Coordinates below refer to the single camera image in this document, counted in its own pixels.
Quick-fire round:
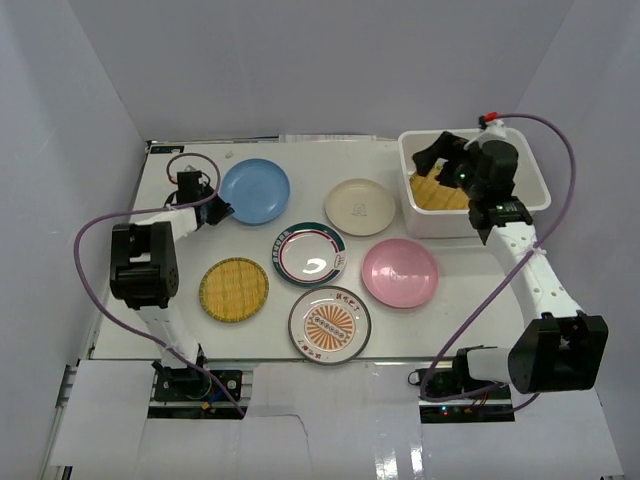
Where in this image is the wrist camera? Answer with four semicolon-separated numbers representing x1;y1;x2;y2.
478;112;506;139
182;164;206;176

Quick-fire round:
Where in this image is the black label sticker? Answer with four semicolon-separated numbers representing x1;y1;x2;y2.
149;145;184;155

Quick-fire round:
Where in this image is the white plastic bin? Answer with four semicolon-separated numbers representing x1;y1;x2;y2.
398;128;551;239

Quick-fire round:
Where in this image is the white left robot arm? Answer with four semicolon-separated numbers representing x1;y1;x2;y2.
110;170;233;399

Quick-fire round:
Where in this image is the orange sunburst white plate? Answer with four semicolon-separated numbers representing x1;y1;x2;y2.
288;286;372;366

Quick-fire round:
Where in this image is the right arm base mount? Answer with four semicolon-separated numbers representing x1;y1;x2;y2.
419;368;515;425

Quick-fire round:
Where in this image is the green rimmed white plate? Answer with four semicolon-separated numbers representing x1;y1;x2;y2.
271;222;347;288

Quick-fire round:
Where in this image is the cream round plate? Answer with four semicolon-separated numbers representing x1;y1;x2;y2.
324;179;396;237

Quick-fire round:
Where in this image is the blue round plate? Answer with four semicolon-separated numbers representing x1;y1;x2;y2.
220;158;291;225

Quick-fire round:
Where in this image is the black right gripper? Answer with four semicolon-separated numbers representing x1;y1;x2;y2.
412;133;484;201

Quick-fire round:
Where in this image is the round woven bamboo tray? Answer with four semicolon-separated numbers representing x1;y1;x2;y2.
199;257;269;323

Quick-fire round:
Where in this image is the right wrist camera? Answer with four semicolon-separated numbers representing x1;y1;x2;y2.
478;112;506;139

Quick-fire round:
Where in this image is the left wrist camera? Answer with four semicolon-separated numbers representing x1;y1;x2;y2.
182;164;206;176

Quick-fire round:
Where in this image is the pink round plate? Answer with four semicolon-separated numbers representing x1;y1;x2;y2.
361;238;439;309

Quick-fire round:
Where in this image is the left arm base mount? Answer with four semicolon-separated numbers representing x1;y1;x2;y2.
147;369;248;420

